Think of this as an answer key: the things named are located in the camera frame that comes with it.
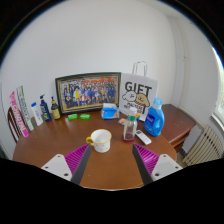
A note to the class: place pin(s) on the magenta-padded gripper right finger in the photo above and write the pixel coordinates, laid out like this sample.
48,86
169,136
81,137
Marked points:
146,159

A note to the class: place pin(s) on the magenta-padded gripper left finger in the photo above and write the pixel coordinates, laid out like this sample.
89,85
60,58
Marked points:
77,159

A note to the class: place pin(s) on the clear green-labelled drink bottle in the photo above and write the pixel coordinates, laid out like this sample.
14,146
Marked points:
129,128

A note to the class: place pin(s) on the white remote control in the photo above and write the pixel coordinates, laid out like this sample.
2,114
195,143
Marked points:
143,137

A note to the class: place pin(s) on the flat round red coaster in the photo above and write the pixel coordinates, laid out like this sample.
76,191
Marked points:
128,141

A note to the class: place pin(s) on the blue detergent bottle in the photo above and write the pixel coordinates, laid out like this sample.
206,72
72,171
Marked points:
154,120

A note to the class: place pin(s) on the colourful puzzle cube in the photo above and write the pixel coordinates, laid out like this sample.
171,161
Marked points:
138,117

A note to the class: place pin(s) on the small clear snack pack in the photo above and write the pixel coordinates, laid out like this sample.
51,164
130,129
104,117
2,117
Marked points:
121,121

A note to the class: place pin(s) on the dark wooden side table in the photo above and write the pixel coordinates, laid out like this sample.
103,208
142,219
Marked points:
176,121

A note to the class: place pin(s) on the amber pump bottle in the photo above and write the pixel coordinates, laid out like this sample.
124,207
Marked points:
55,112

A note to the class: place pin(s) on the blue tissue pack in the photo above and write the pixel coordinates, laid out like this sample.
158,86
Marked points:
110,112

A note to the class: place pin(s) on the dark blue pump bottle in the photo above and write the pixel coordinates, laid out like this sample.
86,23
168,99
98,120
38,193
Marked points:
45,111

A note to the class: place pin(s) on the white radiator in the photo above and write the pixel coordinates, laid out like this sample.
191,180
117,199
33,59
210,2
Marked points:
203,146

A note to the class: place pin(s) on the white bottle with blue cap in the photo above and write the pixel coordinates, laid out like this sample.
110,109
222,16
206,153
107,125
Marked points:
37,115

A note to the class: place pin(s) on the framed group photo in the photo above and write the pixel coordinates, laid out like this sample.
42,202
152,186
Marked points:
88,92

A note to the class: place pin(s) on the white printed paper gift bag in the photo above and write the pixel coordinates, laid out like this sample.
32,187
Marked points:
138,88

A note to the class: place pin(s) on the pink shuttlecock tube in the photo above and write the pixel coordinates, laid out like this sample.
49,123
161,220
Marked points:
19,116

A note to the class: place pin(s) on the brown wooden chair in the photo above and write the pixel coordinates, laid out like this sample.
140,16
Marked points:
12,126

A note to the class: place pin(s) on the white and green shuttlecock tube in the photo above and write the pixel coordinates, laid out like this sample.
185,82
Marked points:
25,108

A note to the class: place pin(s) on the window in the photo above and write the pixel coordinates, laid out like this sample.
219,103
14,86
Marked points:
220,110

